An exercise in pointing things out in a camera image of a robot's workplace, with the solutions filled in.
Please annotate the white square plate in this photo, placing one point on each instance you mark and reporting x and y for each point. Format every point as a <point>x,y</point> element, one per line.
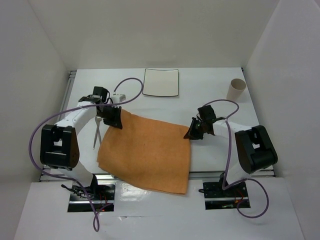
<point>161,83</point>

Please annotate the aluminium rail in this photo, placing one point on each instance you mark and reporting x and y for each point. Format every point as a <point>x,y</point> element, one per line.
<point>249,147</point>

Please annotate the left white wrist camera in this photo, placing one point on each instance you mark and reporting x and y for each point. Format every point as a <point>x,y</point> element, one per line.
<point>117,98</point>

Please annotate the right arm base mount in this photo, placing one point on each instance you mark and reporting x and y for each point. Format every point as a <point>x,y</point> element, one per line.
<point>215,198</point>

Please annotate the beige paper cup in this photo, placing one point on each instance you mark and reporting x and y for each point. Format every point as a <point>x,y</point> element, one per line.
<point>236,88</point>

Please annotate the orange cloth placemat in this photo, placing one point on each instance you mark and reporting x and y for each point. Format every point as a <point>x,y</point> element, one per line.
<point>148,154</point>

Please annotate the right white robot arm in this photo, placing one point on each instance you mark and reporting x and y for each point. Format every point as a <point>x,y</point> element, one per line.
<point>250,148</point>

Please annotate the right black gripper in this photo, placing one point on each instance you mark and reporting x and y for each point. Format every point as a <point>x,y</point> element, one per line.
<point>192,134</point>

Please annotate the silver fork left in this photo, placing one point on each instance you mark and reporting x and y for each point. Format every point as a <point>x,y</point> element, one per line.
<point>95,140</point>

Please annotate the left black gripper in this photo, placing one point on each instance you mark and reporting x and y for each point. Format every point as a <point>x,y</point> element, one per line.
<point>116,121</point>

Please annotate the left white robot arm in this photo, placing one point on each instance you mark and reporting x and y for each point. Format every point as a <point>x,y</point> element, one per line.
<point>59,147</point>

